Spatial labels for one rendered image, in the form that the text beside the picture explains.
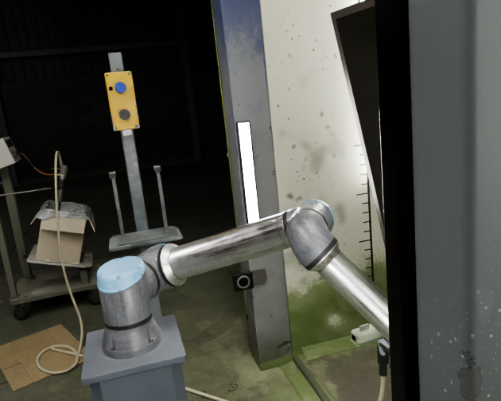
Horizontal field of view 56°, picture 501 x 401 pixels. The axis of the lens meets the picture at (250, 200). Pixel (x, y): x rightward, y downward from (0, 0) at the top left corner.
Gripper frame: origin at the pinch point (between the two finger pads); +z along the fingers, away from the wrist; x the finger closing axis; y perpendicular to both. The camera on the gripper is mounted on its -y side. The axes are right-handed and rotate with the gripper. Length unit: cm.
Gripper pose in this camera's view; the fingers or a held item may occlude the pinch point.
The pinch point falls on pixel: (381, 334)
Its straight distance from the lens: 180.0
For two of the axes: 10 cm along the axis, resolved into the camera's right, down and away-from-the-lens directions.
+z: -4.0, -2.7, 8.8
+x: 9.1, -2.2, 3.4
